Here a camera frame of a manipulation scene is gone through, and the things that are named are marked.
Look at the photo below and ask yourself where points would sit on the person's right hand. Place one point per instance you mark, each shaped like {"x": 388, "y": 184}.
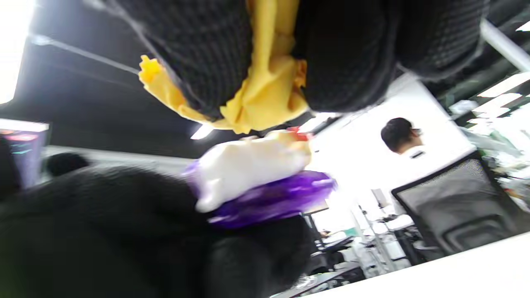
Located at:
{"x": 352, "y": 49}

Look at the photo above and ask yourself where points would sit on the person's left hand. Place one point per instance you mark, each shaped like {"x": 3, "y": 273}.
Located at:
{"x": 103, "y": 240}

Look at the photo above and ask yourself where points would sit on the yellow dusting cloth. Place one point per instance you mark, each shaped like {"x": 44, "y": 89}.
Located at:
{"x": 269, "y": 91}

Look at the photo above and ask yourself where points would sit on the bear ornament purple base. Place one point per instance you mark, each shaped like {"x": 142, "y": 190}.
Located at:
{"x": 248, "y": 169}

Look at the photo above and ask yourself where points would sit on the colourful monitor screen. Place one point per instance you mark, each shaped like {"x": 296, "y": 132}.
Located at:
{"x": 25, "y": 153}

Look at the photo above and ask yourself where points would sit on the ceiling light strip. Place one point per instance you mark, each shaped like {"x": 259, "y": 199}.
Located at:
{"x": 202, "y": 131}

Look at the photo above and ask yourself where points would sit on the white ceiling pipe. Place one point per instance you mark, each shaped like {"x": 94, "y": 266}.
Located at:
{"x": 505, "y": 45}

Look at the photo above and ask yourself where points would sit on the black mesh office chair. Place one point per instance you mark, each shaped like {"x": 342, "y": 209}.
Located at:
{"x": 455, "y": 203}

